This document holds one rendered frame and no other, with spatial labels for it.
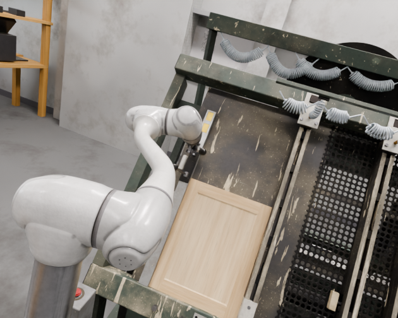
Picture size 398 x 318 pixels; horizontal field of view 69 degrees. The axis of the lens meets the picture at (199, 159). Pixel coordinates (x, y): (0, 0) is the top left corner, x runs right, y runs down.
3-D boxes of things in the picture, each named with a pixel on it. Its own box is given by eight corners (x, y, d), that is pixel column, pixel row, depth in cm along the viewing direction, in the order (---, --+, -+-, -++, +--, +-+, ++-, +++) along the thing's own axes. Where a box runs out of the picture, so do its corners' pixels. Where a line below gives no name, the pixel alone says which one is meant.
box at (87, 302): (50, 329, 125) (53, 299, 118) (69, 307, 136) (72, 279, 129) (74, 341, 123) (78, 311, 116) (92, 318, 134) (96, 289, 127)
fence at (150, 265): (140, 281, 143) (138, 282, 139) (208, 112, 163) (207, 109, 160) (149, 285, 142) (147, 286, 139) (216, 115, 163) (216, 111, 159)
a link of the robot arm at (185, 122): (205, 118, 118) (173, 115, 119) (202, 101, 103) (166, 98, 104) (201, 144, 115) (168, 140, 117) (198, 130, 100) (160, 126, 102)
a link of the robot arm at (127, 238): (178, 189, 68) (122, 173, 68) (156, 249, 52) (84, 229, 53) (168, 228, 75) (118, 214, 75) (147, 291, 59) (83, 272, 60)
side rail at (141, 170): (100, 260, 153) (91, 262, 143) (178, 82, 177) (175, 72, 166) (110, 265, 152) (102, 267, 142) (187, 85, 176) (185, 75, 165)
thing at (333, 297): (326, 307, 133) (328, 308, 130) (330, 289, 135) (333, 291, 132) (332, 310, 133) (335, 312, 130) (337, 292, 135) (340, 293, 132)
